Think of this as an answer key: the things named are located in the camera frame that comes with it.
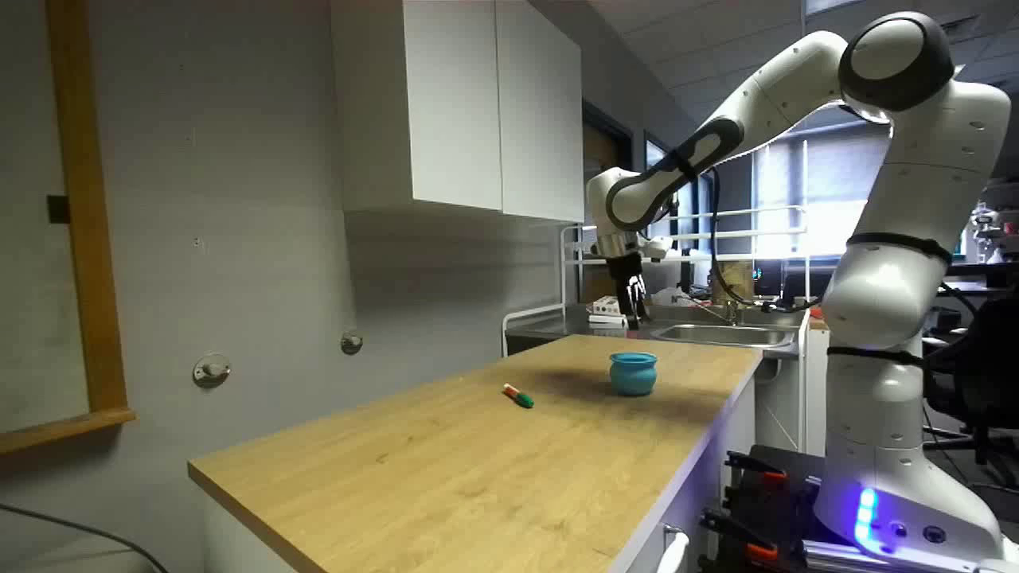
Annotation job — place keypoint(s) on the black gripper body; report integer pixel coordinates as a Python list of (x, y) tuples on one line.
[(624, 274)]

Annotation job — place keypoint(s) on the green orange pen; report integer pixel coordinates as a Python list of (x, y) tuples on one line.
[(521, 396)]

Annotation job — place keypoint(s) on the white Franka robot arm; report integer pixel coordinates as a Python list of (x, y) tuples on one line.
[(901, 297)]

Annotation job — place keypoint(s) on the blue round cup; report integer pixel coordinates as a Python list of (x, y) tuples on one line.
[(631, 378)]

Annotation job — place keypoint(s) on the stainless steel sink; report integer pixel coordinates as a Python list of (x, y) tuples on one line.
[(718, 332)]

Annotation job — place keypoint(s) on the tan brown bag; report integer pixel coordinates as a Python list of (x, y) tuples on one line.
[(736, 289)]

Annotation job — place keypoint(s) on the black orange clamp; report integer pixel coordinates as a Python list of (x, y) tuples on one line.
[(757, 543), (769, 476)]

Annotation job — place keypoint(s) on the black office chair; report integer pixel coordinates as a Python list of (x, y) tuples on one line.
[(981, 371)]

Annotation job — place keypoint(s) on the wooden framed whiteboard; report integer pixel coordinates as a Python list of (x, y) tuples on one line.
[(90, 233)]

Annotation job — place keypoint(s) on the black clip on whiteboard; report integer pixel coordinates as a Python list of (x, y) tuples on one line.
[(59, 209)]

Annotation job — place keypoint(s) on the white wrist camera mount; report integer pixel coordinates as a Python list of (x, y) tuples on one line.
[(651, 251)]

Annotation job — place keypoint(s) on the white wall cabinet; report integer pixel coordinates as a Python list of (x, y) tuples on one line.
[(466, 105)]

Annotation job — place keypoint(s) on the small metal wall knob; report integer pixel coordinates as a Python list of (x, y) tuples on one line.
[(353, 344)]

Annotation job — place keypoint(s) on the large metal wall knob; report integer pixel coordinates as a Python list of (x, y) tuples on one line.
[(212, 371)]

